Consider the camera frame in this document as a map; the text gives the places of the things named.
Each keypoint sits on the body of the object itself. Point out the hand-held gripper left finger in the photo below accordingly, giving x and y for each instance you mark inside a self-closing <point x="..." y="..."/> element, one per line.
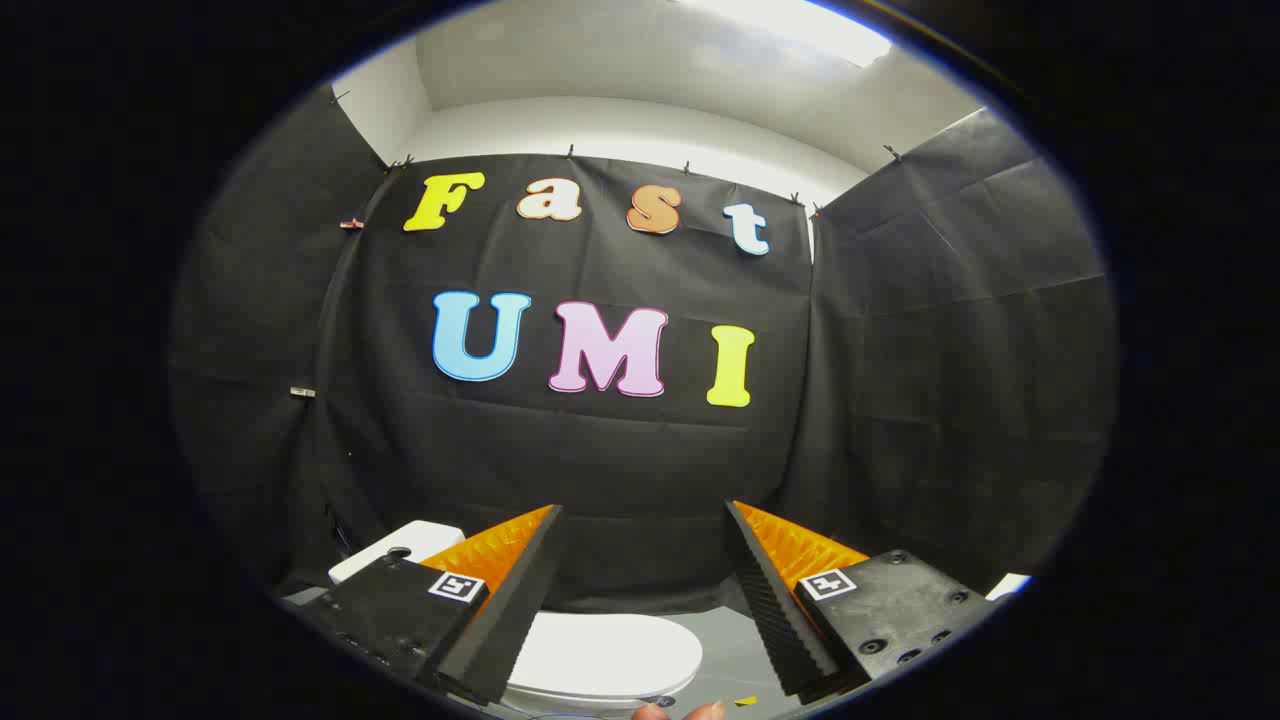
<point x="520" y="590"/>

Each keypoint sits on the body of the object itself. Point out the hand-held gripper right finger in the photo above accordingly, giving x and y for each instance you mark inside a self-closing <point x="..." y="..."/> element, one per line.
<point x="765" y="600"/>

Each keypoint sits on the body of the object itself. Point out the white toilet tank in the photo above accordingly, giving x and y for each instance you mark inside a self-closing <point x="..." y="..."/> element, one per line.
<point x="420" y="540"/>

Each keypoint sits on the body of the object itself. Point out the black backdrop cloth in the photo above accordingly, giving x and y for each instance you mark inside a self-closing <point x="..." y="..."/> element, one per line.
<point x="620" y="460"/>

